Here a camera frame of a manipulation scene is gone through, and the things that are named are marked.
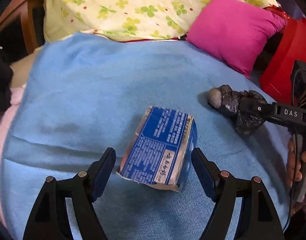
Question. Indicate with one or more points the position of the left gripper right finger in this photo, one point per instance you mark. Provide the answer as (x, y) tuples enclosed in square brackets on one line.
[(258, 217)]

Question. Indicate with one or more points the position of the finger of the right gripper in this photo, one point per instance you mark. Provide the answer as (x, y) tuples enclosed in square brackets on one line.
[(264, 110)]

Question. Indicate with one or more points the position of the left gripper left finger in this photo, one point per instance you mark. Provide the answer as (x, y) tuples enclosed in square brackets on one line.
[(49, 218)]

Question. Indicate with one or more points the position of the black plastic bag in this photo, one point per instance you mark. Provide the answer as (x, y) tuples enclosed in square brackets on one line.
[(227, 102)]

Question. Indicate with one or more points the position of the blue and white carton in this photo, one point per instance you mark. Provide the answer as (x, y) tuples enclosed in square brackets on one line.
[(159, 154)]

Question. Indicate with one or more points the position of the person right hand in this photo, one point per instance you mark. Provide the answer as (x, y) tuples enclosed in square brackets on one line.
[(293, 166)]

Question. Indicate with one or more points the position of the red Nilrich paper bag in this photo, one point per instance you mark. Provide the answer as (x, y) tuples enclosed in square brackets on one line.
[(276, 79)]

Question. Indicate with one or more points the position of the magenta pillow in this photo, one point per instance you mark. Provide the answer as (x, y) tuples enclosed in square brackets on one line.
[(234, 32)]

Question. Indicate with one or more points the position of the blue bed blanket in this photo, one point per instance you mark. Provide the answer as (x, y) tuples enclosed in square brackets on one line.
[(86, 93)]

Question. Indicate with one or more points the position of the clover print quilt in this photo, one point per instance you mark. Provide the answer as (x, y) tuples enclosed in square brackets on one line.
[(125, 20)]

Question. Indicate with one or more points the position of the black clothes pile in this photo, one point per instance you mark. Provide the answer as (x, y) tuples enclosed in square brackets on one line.
[(6, 74)]

